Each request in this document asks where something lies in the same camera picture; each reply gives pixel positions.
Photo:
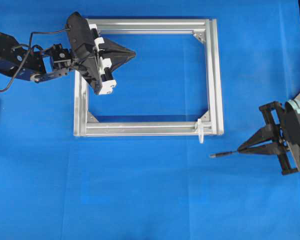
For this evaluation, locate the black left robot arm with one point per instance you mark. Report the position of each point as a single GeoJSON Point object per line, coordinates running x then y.
{"type": "Point", "coordinates": [31, 62]}

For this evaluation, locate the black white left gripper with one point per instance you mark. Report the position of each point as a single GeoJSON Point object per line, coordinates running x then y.
{"type": "Point", "coordinates": [96, 70]}

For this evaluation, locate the white zip tie loop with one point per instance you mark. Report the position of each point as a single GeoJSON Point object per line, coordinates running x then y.
{"type": "Point", "coordinates": [199, 129]}

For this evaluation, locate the aluminium extrusion rectangular frame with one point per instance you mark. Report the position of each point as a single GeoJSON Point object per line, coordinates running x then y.
{"type": "Point", "coordinates": [206, 32]}

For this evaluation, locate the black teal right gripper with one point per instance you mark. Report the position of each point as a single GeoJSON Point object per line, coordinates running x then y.
{"type": "Point", "coordinates": [281, 135]}

